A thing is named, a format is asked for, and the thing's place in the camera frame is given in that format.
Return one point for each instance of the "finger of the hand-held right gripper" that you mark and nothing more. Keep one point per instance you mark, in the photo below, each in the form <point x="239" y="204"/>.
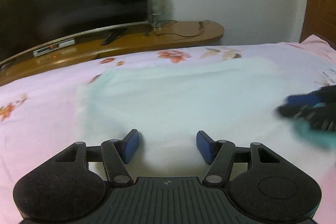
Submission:
<point x="302" y="99"/>
<point x="296" y="111"/>

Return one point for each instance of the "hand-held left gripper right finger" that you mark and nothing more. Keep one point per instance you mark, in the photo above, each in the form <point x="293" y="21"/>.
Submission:
<point x="204" y="146"/>

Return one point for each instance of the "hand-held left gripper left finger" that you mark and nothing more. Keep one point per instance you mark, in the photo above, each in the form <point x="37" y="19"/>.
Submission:
<point x="131" y="146"/>

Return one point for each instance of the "white long-sleeve shirt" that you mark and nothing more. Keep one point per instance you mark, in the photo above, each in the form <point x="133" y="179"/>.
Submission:
<point x="170" y="103"/>

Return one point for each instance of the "pink floral bedsheet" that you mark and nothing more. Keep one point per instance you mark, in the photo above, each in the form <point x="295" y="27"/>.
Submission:
<point x="39" y="113"/>

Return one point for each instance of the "wooden television cabinet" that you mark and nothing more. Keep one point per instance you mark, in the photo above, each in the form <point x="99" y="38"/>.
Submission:
<point x="147" y="43"/>

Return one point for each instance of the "silver set-top box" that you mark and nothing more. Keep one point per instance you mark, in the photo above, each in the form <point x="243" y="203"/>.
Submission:
<point x="53" y="47"/>

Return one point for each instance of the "tall glass vase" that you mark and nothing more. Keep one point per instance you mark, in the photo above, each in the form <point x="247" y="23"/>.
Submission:
<point x="156" y="3"/>

